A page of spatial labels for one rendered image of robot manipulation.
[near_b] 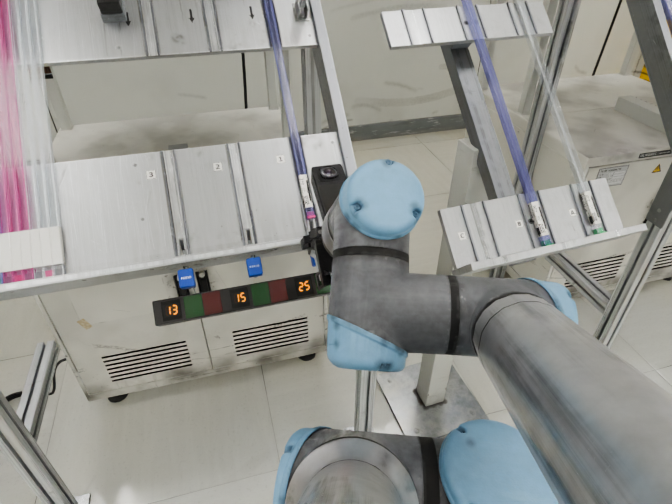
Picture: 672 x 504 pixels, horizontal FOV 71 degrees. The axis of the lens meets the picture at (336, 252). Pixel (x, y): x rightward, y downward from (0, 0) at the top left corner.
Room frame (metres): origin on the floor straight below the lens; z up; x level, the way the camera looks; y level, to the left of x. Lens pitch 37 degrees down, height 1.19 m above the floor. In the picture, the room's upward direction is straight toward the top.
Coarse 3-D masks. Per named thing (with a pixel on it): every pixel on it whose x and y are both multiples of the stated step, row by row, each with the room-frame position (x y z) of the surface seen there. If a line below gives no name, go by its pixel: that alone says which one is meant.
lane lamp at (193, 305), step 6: (198, 294) 0.57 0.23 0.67; (186, 300) 0.56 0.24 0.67; (192, 300) 0.57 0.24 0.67; (198, 300) 0.57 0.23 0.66; (186, 306) 0.56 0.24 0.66; (192, 306) 0.56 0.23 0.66; (198, 306) 0.56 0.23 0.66; (186, 312) 0.55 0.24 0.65; (192, 312) 0.55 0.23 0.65; (198, 312) 0.55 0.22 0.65; (186, 318) 0.54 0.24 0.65
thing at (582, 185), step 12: (516, 0) 0.99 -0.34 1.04; (528, 24) 0.96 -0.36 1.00; (528, 36) 0.94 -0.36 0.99; (540, 60) 0.90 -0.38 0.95; (540, 72) 0.89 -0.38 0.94; (552, 84) 0.87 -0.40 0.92; (552, 96) 0.85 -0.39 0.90; (552, 108) 0.84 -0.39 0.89; (564, 120) 0.82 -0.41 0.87; (564, 132) 0.80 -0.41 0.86; (564, 144) 0.79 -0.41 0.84; (576, 156) 0.77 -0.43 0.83; (576, 168) 0.75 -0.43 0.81; (576, 180) 0.74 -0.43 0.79; (600, 228) 0.67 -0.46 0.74
